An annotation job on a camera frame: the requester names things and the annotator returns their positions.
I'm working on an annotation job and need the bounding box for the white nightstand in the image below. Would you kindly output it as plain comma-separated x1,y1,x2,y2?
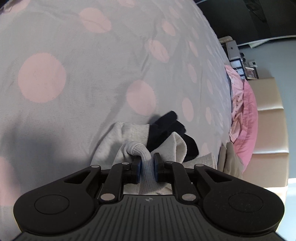
218,36,245,78

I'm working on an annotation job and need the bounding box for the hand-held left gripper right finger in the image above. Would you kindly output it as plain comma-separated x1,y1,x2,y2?
153,152,234,202

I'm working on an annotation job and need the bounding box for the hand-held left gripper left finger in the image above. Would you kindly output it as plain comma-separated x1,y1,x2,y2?
62,159,142,202

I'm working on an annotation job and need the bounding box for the beige padded headboard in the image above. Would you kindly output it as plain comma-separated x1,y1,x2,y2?
240,77,290,187

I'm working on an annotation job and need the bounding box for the black cloth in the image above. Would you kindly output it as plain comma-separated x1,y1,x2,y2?
148,111,199,163

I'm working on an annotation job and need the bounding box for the pink pillow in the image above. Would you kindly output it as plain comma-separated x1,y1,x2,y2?
224,65,258,168

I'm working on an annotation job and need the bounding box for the white printed sweatshirt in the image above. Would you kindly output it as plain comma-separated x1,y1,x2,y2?
90,122,219,195

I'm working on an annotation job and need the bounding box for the grey pink-dotted bed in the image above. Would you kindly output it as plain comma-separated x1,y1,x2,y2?
0,0,233,209

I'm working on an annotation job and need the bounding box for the silver picture frame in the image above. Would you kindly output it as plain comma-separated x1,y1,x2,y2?
245,67,259,80

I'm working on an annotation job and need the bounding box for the beige folded cloth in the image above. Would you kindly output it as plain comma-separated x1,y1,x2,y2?
218,142,244,179

